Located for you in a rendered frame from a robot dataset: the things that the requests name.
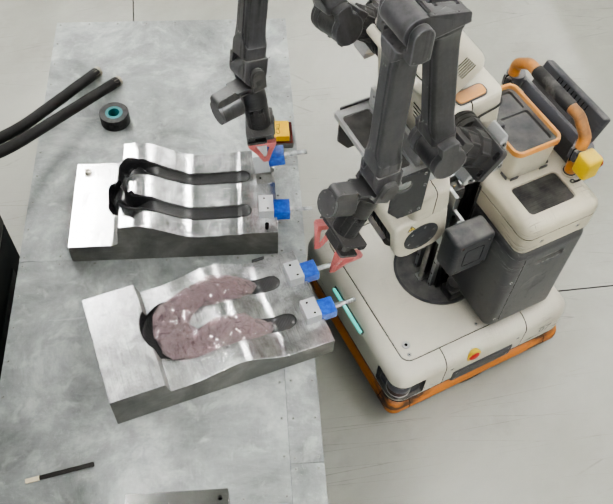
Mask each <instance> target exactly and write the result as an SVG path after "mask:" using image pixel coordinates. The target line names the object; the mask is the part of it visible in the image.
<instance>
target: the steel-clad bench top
mask: <svg viewBox="0 0 613 504"><path fill-rule="evenodd" d="M236 20H237V19H225V20H174V21H123V22H71V23H57V26H56V32H55V39H54V45H53V51H52V58H51V64H50V70H49V76H48V83H47V89H46V95H45V101H44V103H46V102H47V101H48V100H50V99H51V98H53V97H54V96H55V95H57V94H58V93H59V92H61V91H62V90H64V89H65V88H66V87H68V86H69V85H70V84H72V83H73V82H75V81H76V80H77V79H79V78H80V77H82V76H83V75H84V74H86V73H87V72H88V71H90V70H91V69H93V68H94V67H96V66H98V67H100V68H101V69H102V72H103V74H102V75H101V76H100V77H99V78H97V79H96V80H95V81H93V82H92V83H91V84H89V85H88V86H87V87H85V88H84V89H83V90H81V91H80V92H79V93H77V94H76V95H74V96H73V97H72V98H70V99H69V100H68V101H66V102H65V103H64V104H62V105H61V106H60V107H58V108H57V109H56V110H54V111H53V112H52V113H50V114H49V115H48V116H46V117H45V118H43V119H42V120H41V121H43V120H44V119H46V118H48V117H49V116H51V115H53V114H54V113H56V112H58V111H59V110H61V109H62V108H64V107H66V106H67V105H69V104H71V103H72V102H74V101H75V100H77V99H79V98H80V97H82V96H84V95H85V94H87V93H89V92H90V91H92V90H93V89H95V88H97V87H98V86H100V85H102V84H103V83H105V82H107V81H108V80H110V79H111V78H113V77H115V76H120V77H121V78H122V80H123V84H122V85H121V86H119V87H118V88H116V89H114V90H113V91H111V92H110V93H108V94H107V95H105V96H103V97H102V98H100V99H99V100H97V101H95V102H94V103H92V104H91V105H89V106H87V107H86V108H84V109H83V110H81V111H80V112H78V113H76V114H75V115H73V116H72V117H70V118H68V119H67V120H65V121H64V122H62V123H60V124H59V125H57V126H56V127H54V128H53V129H51V130H49V131H48V132H46V133H45V134H43V135H41V136H40V137H39V139H38V145H37V152H36V158H35V164H34V171H33V177H32V183H31V189H30V196H29V202H28V208H27V214H26V221H25V227H24V233H23V240H22V246H21V252H20V258H19V265H18V271H17V277H16V283H15V290H14V296H13V302H12V309H11V315H10V321H9V327H8V334H7V340H6V346H5V353H4V359H3V365H2V371H1V378H0V504H125V495H126V494H141V493H157V492H174V491H190V490H207V489H223V488H228V491H229V498H230V504H328V499H327V488H326V476H325V465H324V453H323V442H322V431H321V419H320V408H319V396H318V385H317V373H316V362H315V358H312V359H310V360H307V361H304V362H301V363H298V364H295V365H292V366H289V367H286V368H283V369H280V370H277V371H274V372H271V373H268V374H265V375H262V376H259V377H256V378H253V379H250V380H247V381H244V382H241V383H238V384H235V385H233V386H230V387H227V388H224V389H221V390H218V391H215V392H212V393H209V394H206V395H203V396H200V397H197V398H194V399H191V400H188V401H185V402H182V403H179V404H176V405H173V406H170V407H167V408H164V409H161V410H158V411H156V412H153V413H150V414H147V415H144V416H141V417H138V418H135V419H132V420H129V421H126V422H123V423H120V424H118V423H117V421H116V418H115V416H114V413H113V411H112V409H111V406H110V404H109V401H108V397H107V393H106V390H105V386H104V382H103V378H102V375H101V371H100V367H99V363H98V360H97V356H96V352H95V348H94V345H93V341H92V337H91V334H90V330H89V326H88V322H87V319H86V315H85V311H84V307H83V304H82V300H84V299H88V298H91V297H94V296H98V295H101V294H105V293H108V292H111V291H115V290H118V289H121V288H125V287H128V286H131V285H134V286H135V287H136V288H137V290H138V291H139V292H143V291H147V290H150V289H153V288H156V287H159V286H162V285H164V284H167V283H169V282H171V281H173V280H175V279H178V278H180V277H182V276H184V275H186V274H188V273H191V272H193V271H195V270H198V269H200V268H203V267H206V266H210V265H218V264H249V263H252V259H256V258H259V257H262V256H264V259H267V258H270V257H273V256H277V255H280V254H283V253H287V252H290V251H294V253H295V255H296V257H297V259H298V262H299V263H302V262H305V261H307V259H306V248H305V237H304V225H303V214H302V210H301V211H290V219H281V220H277V223H278V253H271V254H246V255H221V256H196V257H171V258H147V259H122V260H97V261H73V260H72V257H71V255H70V252H69V250H68V241H69V233H70V224H71V216H72V208H73V199H74V191H75V182H76V174H77V165H78V164H105V163H120V162H122V157H123V145H124V144H128V143H150V144H155V145H159V146H162V147H165V148H169V149H172V150H175V151H179V152H182V153H187V154H195V155H201V154H217V153H233V152H240V151H252V150H250V149H249V148H248V145H247V139H246V130H245V114H243V115H241V116H239V117H237V118H235V119H233V120H231V121H229V122H228V123H226V124H224V125H221V124H219V123H218V121H217V120H216V119H215V117H214V115H213V113H212V111H211V108H210V102H211V101H210V96H211V95H212V94H213V93H215V92H217V91H218V90H220V89H222V88H223V87H225V86H227V85H226V83H228V82H230V81H232V80H234V79H236V77H235V74H234V73H233V72H232V71H231V69H230V67H229V59H230V49H232V43H233V37H234V34H235V28H236ZM266 42H267V49H266V56H267V57H268V67H267V75H266V81H267V87H266V88H265V91H266V96H267V98H268V102H267V103H268V106H269V107H271V108H272V111H273V115H274V118H275V121H288V122H292V133H293V148H284V152H288V151H295V150H297V145H296V134H295V123H294V111H293V100H292V88H291V77H290V66H289V54H288V43H287V31H286V20H285V18H277V19H267V20H266ZM111 102H119V103H123V104H124V105H126V106H127V108H128V110H129V115H130V124H129V125H128V126H127V127H126V128H125V129H123V130H121V131H116V132H113V131H108V130H106V129H105V128H103V126H102V124H101V120H100V117H99V111H100V109H101V108H102V107H103V106H104V105H106V104H108V103H111ZM285 162H286V164H284V165H277V166H274V180H275V192H276V199H289V201H290V207H292V206H300V207H302V202H301V191H300V180H299V168H298V157H297V155H295V156H288V157H285ZM284 369H285V374H284ZM285 385H286V390H285ZM286 401H287V406H286ZM287 417H288V422H287ZM288 433H289V438H288ZM289 449H290V454H289ZM90 462H94V465H95V466H94V467H90V468H86V469H82V470H78V471H74V472H70V473H66V474H62V475H59V476H55V477H51V478H47V479H43V480H39V481H35V482H31V483H28V484H25V479H27V478H31V477H35V476H39V475H43V474H47V473H51V472H55V471H59V470H63V469H67V468H71V467H75V466H79V465H82V464H86V463H90ZM290 464H291V470H290ZM291 480H292V486H291ZM292 496H293V503H292Z"/></svg>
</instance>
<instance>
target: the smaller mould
mask: <svg viewBox="0 0 613 504"><path fill-rule="evenodd" d="M125 504H230V498H229V491H228V488H223V489H207V490H190V491H174V492H157V493H141V494H126V495H125Z"/></svg>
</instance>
